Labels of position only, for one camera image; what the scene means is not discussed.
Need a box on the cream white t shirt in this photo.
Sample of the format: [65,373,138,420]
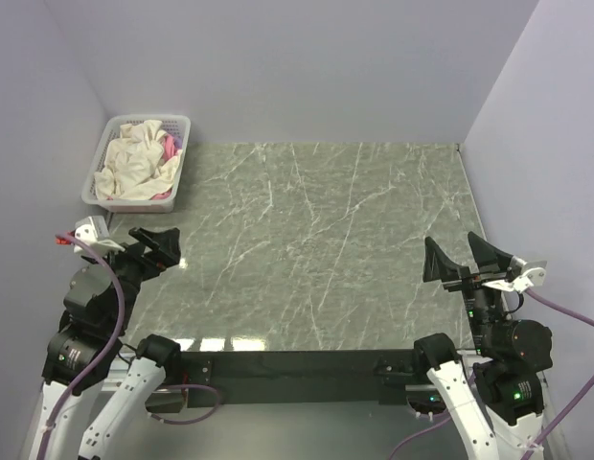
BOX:
[93,119,183,200]

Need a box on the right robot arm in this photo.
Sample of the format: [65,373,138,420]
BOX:
[413,232,553,459]

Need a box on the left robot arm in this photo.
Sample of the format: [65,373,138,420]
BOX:
[29,225,181,459]

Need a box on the pink t shirt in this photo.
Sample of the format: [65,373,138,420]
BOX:
[152,134,181,200]

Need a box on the white plastic laundry basket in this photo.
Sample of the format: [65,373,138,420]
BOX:
[81,114,191,214]

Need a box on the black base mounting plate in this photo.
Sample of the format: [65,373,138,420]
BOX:
[164,350,444,412]

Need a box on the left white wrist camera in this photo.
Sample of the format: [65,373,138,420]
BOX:
[74,216,125,257]

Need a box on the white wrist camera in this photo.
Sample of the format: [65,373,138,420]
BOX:
[74,216,125,257]
[484,256,547,293]

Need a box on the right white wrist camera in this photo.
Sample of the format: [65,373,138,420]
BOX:
[484,256,547,293]

